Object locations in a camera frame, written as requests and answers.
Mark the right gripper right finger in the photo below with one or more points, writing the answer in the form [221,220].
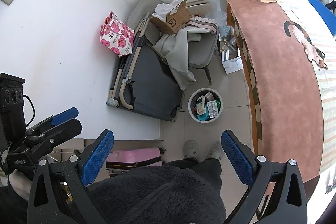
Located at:
[275,192]

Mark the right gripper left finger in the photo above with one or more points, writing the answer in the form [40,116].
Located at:
[59,193]

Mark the white green carton box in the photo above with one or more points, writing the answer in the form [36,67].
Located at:
[209,97]

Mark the blue white milk carton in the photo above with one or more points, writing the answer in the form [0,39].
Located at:
[201,106]

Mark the silver blister pill pack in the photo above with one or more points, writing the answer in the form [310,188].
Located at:
[213,109]

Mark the white round trash bin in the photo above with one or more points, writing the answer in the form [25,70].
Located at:
[191,105]

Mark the pink suitcase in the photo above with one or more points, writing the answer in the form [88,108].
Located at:
[120,161]

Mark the right grey slipper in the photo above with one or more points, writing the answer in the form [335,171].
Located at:
[217,152]

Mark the grey slipper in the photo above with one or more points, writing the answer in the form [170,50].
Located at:
[217,152]
[191,150]

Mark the person in black clothes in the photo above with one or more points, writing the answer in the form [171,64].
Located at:
[182,191]

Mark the left grey slipper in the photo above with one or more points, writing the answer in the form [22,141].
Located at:
[191,150]

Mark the dark folding cot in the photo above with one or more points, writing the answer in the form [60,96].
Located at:
[143,82]

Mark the pink floral bag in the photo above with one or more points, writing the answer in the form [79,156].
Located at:
[116,35]

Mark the grey upholstered chair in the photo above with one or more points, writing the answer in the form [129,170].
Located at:
[192,46]

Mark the white cloth on chair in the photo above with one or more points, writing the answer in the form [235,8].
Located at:
[179,28]

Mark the cardboard box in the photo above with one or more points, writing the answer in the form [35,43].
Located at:
[170,21]

